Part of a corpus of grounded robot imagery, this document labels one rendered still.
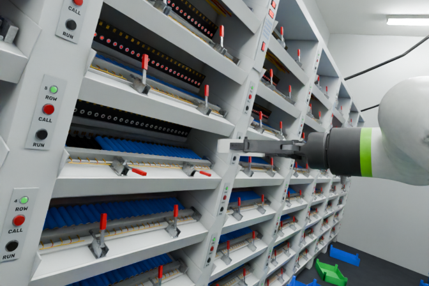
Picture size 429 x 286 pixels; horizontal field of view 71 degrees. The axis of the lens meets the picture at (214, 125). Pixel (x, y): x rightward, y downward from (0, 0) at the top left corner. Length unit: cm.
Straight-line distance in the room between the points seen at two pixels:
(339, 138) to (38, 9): 55
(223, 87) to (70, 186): 67
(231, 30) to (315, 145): 69
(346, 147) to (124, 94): 45
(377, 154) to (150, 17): 52
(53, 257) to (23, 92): 35
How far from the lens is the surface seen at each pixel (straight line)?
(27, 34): 57
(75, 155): 68
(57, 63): 57
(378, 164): 59
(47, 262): 72
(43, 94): 56
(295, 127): 171
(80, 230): 78
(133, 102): 68
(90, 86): 61
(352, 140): 59
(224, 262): 138
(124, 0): 66
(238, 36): 115
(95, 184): 67
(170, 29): 75
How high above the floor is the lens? 102
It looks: 1 degrees up
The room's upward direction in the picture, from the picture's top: 14 degrees clockwise
